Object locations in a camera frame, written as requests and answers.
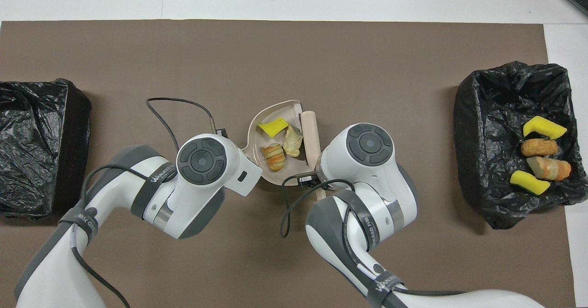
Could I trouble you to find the pale torn bread piece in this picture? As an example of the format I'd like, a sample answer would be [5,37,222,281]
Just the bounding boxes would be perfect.
[283,125,304,158]

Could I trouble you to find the small glazed croissant piece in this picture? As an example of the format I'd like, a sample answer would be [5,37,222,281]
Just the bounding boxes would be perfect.
[260,143,287,172]

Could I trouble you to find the beige hand brush black bristles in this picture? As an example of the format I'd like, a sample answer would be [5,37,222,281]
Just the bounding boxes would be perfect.
[300,110,328,203]

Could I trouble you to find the yellow sponge piece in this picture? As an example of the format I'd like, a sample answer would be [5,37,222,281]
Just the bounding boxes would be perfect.
[509,170,551,196]
[523,116,568,140]
[257,117,289,138]

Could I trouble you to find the beige plastic dustpan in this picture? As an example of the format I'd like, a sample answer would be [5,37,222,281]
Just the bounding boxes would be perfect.
[242,100,305,187]

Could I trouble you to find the brown oval bread roll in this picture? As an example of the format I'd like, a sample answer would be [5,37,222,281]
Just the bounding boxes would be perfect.
[520,138,559,158]

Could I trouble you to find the striped croissant bread roll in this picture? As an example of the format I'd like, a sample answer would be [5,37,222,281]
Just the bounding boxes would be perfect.
[526,156,572,181]

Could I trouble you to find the black bag lined bin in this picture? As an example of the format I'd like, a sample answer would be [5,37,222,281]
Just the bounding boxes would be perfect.
[0,78,92,220]
[453,61,588,230]

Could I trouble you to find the brown table mat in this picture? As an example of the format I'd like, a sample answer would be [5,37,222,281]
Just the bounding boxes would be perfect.
[0,20,577,308]

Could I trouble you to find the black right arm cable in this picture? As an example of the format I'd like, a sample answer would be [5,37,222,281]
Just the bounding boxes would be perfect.
[280,174,356,239]

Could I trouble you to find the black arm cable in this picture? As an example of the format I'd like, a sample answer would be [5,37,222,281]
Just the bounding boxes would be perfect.
[280,174,356,239]
[146,97,216,152]

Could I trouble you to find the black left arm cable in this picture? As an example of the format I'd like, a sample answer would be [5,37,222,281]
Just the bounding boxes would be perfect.
[146,97,216,152]

